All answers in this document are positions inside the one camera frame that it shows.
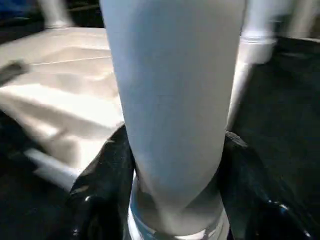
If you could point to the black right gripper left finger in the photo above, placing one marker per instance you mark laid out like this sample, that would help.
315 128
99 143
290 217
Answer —
100 195

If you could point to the white plastic table top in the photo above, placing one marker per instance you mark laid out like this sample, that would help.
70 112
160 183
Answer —
60 95

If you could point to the black work mat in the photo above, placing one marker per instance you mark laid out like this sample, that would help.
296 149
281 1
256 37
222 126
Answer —
280 115

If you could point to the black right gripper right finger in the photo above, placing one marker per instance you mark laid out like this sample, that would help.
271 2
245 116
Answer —
255 195

